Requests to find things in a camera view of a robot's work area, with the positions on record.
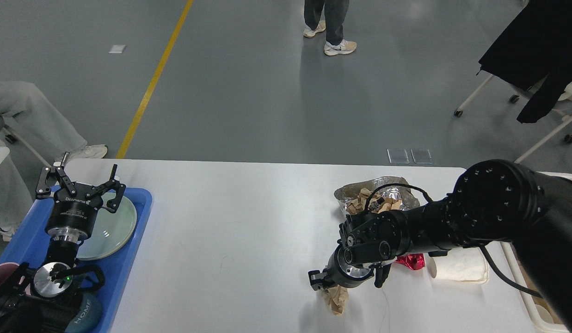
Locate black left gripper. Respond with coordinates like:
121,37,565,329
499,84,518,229
36,153,126,241

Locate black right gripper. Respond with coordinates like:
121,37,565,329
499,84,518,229
308,245,374,291

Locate brown paper ball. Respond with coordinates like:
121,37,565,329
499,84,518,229
321,286,349,316

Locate mint green plate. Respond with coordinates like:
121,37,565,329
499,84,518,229
92,196,137,236

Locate aluminium foil with paper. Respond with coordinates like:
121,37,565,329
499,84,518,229
334,176,420,216

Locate pink ribbed mug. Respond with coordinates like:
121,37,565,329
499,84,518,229
0,263,19,286

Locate dark teal mug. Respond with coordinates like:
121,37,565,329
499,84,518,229
64,293,103,333

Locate white paper cup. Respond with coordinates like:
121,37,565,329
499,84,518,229
535,304,554,324

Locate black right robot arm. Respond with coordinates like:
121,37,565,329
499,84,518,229
308,160,572,332

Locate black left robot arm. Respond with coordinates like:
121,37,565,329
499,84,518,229
0,162,126,333

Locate blue plastic tray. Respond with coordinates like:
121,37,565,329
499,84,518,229
0,187,153,333

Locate crumpled brown paper in foil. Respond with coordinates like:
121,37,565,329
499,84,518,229
344,188,403,215

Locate grey chair with legs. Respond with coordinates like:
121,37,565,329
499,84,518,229
0,116,52,168

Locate red foil wrapper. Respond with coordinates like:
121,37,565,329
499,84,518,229
394,253,426,271

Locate seated person grey trousers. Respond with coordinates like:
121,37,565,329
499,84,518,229
0,81,109,242

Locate white tissue roll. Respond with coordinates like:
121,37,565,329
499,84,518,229
425,248,490,284

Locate beige plastic bin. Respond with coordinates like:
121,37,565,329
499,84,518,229
500,172,572,333

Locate standing person in jeans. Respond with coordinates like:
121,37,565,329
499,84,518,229
303,0,357,56

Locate black jacket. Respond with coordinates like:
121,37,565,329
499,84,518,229
479,0,572,123

